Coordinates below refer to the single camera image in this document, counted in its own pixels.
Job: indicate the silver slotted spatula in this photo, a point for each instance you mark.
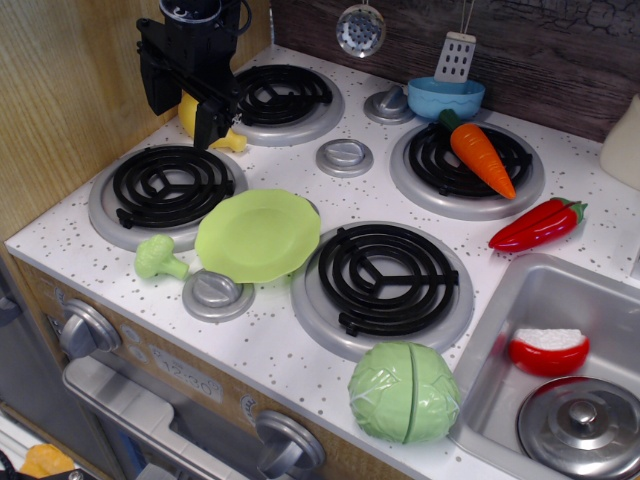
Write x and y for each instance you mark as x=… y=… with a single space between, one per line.
x=455 y=58

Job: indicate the silver centre stovetop knob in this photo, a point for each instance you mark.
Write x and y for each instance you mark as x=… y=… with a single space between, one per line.
x=344 y=158

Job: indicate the silver perforated ladle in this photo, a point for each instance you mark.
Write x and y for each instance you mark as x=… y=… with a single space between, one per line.
x=360 y=30

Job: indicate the silver stovetop knob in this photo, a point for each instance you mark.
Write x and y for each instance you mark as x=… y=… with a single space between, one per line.
x=215 y=298
x=344 y=158
x=389 y=107

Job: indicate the silver oven door handle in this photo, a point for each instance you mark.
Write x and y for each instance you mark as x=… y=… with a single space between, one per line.
x=141 y=414

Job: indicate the cream white container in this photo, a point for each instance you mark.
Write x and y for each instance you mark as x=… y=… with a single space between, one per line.
x=619 y=156

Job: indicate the silver back stovetop knob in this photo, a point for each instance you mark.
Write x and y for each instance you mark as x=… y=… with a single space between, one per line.
x=389 y=107

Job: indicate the front right black burner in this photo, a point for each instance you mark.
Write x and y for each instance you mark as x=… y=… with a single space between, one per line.
x=368 y=283

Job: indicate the front left black burner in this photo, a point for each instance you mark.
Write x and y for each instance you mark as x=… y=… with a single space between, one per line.
x=165 y=189

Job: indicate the orange toy carrot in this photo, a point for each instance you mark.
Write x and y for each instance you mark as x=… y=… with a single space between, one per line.
x=471 y=145

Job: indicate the yellow object bottom left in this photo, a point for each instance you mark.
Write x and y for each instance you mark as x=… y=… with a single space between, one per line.
x=45 y=460

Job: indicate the silver toy sink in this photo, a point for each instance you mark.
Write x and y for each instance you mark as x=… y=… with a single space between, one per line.
x=538 y=291

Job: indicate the silver front stovetop knob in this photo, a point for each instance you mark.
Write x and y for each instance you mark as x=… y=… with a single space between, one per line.
x=215 y=298

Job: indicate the oven clock display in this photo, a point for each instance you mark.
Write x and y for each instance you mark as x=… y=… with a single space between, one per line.
x=187 y=374

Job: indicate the green toy broccoli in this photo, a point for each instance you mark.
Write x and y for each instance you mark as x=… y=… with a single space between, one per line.
x=155 y=256

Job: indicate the red white toy cheese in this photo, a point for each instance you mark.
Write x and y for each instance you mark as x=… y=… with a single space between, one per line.
x=549 y=352

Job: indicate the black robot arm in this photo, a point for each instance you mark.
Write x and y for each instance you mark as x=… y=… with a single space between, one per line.
x=193 y=12

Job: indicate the black burner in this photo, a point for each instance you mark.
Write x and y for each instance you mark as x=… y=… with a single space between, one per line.
x=426 y=171
x=286 y=105
x=165 y=189
x=368 y=283

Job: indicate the silver left oven knob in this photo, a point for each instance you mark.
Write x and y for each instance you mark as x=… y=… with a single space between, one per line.
x=86 y=331

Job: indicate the silver right oven knob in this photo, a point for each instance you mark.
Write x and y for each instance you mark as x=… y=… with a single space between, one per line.
x=289 y=450

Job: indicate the silver pot lid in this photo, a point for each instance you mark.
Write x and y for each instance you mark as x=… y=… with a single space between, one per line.
x=581 y=427

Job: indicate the light green plastic plate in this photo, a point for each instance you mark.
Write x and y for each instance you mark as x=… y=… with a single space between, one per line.
x=258 y=236

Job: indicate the back left black burner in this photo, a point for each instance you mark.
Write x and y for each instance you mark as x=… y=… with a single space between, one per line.
x=286 y=105

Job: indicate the green toy cabbage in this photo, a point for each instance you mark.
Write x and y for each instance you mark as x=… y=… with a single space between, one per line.
x=404 y=392

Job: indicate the red toy chili pepper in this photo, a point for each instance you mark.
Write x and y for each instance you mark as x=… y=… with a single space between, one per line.
x=547 y=222

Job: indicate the silver oven knob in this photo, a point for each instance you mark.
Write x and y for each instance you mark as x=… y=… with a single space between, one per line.
x=86 y=331
x=289 y=450

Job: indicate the blue plastic bowl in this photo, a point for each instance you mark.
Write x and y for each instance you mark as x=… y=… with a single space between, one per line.
x=427 y=97

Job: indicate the back right black burner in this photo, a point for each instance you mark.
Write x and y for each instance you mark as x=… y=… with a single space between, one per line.
x=426 y=171

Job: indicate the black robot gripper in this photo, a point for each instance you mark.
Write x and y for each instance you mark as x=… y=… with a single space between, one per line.
x=177 y=57

